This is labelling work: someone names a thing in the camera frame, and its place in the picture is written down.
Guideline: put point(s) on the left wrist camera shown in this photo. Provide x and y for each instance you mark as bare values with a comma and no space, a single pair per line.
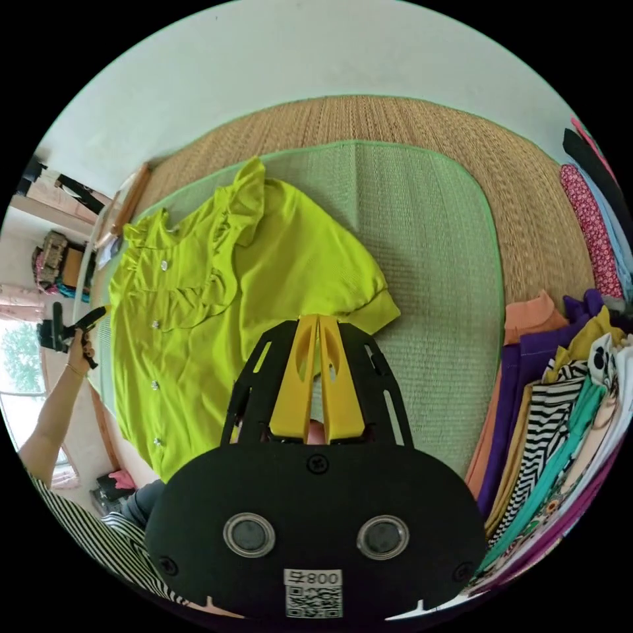
57,316

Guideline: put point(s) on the person's left hand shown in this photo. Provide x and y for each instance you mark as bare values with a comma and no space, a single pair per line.
84,348

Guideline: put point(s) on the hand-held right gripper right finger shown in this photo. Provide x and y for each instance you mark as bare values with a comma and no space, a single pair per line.
341,400

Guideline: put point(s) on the yellow green short sleeve shirt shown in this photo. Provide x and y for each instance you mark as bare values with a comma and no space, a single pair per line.
198,316

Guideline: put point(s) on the pile of clothes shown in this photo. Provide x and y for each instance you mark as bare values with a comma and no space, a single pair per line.
554,405

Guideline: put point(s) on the window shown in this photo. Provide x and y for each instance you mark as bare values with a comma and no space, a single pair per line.
22,361

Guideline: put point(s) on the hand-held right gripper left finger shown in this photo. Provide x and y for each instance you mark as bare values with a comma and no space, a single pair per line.
295,395

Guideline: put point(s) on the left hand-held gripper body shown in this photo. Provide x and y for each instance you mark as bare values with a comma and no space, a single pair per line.
74,330

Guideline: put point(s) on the person's right hand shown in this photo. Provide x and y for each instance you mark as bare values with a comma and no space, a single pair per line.
315,431

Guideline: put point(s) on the pink curtain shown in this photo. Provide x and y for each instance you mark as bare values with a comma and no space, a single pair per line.
24,302

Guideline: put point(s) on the shelf with bags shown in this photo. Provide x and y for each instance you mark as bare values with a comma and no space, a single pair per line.
62,264

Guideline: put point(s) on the person's left forearm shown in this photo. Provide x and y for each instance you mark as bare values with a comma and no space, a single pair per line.
54,415

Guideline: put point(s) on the bed with woven mat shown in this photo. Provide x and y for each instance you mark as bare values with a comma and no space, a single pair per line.
425,277

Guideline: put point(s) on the person's body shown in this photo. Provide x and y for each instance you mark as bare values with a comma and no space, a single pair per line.
114,544

